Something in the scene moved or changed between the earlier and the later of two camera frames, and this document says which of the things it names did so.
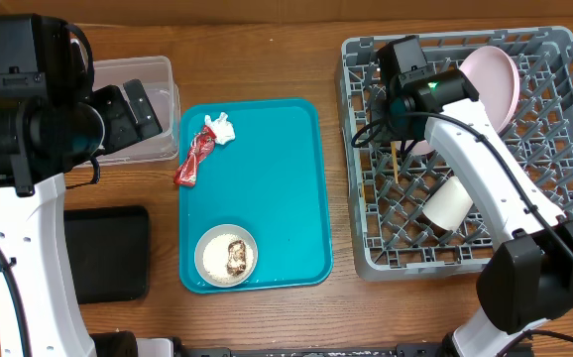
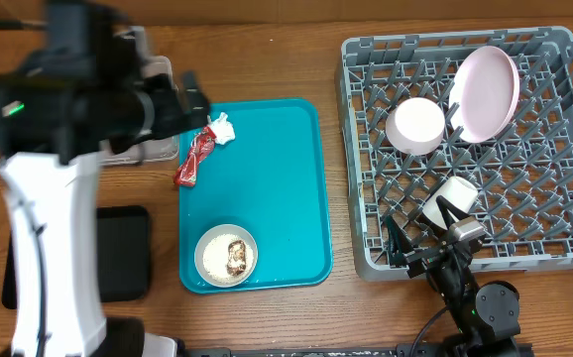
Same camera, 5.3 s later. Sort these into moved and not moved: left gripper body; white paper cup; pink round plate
Moved: left gripper body
Not moved: pink round plate; white paper cup
